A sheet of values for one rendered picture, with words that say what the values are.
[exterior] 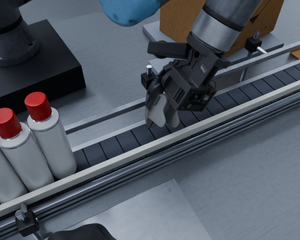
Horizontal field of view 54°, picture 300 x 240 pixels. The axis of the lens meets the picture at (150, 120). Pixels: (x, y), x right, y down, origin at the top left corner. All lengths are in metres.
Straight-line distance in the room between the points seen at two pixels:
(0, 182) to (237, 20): 0.45
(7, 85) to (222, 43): 0.54
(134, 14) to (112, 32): 0.67
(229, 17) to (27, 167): 0.40
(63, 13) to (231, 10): 0.83
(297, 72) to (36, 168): 0.70
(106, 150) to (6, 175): 0.21
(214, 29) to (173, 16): 0.47
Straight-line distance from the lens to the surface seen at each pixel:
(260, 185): 0.69
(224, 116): 0.67
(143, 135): 0.66
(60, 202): 0.61
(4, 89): 0.81
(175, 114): 0.59
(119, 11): 0.41
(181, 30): 0.94
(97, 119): 0.59
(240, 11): 0.49
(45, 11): 1.24
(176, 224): 0.56
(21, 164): 0.53
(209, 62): 0.50
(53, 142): 0.52
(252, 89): 0.80
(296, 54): 1.06
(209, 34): 0.49
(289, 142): 0.79
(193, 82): 0.51
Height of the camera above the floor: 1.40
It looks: 49 degrees down
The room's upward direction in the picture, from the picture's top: straight up
